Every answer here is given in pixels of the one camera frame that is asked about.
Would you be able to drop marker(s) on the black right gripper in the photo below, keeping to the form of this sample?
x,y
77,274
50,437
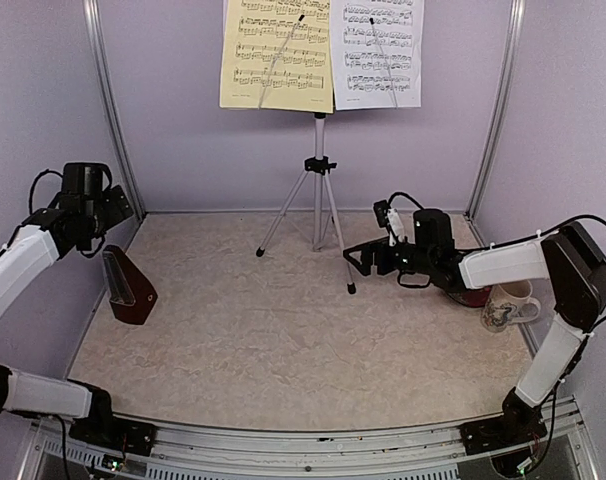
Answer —
x,y
367,257

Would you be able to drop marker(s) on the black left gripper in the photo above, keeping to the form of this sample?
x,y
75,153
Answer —
x,y
117,213

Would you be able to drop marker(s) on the brown wooden metronome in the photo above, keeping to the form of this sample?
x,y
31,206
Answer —
x,y
132,296

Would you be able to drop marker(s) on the white perforated music stand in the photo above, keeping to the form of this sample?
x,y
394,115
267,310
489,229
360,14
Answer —
x,y
325,208

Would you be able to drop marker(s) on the white sheet music page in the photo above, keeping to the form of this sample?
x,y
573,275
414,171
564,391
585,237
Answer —
x,y
375,48

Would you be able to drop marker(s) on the yellow sheet music page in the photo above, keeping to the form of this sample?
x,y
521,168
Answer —
x,y
276,55

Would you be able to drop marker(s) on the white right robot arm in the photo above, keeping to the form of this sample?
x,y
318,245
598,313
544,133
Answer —
x,y
566,255

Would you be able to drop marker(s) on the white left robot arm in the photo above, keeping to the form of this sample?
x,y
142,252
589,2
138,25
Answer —
x,y
78,217

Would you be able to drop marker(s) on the red floral coaster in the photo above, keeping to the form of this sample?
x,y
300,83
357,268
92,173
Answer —
x,y
471,298

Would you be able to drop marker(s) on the floral ceramic mug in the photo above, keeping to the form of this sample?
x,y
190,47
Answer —
x,y
510,304

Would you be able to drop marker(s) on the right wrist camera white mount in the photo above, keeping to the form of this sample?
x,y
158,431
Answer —
x,y
389,219

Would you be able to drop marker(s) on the left aluminium corner post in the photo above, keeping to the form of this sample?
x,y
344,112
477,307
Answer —
x,y
97,44

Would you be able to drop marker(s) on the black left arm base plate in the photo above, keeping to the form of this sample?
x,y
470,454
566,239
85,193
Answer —
x,y
123,435

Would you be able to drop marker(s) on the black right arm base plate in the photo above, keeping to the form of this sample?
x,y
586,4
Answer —
x,y
491,434

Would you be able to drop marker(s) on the aluminium front rail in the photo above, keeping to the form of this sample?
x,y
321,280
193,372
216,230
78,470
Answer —
x,y
444,450

